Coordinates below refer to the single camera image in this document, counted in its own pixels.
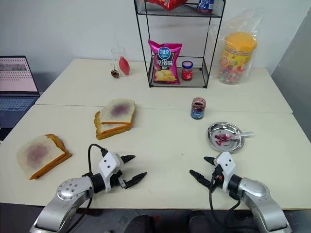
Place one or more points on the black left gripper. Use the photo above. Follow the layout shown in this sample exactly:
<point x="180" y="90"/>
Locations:
<point x="118" y="182"/>

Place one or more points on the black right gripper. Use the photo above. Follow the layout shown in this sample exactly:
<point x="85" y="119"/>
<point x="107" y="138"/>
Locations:
<point x="217" y="182"/>

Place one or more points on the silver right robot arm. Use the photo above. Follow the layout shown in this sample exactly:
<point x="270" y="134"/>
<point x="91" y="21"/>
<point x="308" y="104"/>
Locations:
<point x="255" y="191"/>

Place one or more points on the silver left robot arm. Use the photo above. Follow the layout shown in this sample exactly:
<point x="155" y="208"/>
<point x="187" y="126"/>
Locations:
<point x="70" y="191"/>

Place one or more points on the bread slice with purple jam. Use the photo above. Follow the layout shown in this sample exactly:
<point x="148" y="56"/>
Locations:
<point x="119" y="109"/>
<point x="36" y="155"/>

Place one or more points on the open blue-label jam jar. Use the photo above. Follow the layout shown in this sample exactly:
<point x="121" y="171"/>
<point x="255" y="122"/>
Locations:
<point x="197" y="109"/>

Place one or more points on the small red-lidded jar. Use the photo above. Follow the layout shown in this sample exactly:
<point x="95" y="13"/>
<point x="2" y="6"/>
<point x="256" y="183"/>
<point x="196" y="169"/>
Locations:
<point x="187" y="71"/>

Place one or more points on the round metal plate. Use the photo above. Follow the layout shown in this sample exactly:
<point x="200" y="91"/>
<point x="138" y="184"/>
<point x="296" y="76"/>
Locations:
<point x="218" y="145"/>

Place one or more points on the white plastic spoon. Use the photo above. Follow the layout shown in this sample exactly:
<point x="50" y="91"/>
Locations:
<point x="240" y="135"/>

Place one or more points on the dark rounded shape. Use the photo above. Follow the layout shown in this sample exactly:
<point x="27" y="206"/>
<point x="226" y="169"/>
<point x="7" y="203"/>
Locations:
<point x="143" y="224"/>
<point x="199" y="222"/>

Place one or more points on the small brown pine cone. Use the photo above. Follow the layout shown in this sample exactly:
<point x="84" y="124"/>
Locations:
<point x="115" y="73"/>

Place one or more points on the red object in glass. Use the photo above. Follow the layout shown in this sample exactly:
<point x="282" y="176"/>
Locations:
<point x="124" y="65"/>

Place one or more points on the pink potato chip bag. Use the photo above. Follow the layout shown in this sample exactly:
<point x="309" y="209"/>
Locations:
<point x="165" y="63"/>

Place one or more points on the clear drinking glass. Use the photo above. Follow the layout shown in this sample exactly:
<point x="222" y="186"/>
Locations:
<point x="116" y="54"/>

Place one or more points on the candy jar with orange lid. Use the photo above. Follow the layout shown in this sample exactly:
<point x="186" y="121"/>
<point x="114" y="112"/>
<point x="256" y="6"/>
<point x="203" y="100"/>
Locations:
<point x="235" y="58"/>

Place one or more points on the open laptop computer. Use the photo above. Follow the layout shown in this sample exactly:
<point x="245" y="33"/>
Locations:
<point x="14" y="80"/>

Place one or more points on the clear plastic bag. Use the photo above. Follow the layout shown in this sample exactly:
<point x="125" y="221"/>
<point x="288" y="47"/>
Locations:
<point x="243" y="21"/>

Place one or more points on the red snack bag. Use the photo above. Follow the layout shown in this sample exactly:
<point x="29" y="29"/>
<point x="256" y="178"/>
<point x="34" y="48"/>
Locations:
<point x="167" y="3"/>

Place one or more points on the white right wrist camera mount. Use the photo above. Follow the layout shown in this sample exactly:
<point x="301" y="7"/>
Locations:
<point x="227" y="162"/>

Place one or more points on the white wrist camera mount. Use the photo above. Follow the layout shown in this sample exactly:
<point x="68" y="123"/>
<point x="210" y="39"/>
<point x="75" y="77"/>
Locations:
<point x="227" y="162"/>
<point x="108" y="162"/>

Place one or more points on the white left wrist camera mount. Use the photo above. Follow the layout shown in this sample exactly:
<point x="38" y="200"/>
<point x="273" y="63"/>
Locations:
<point x="108" y="162"/>

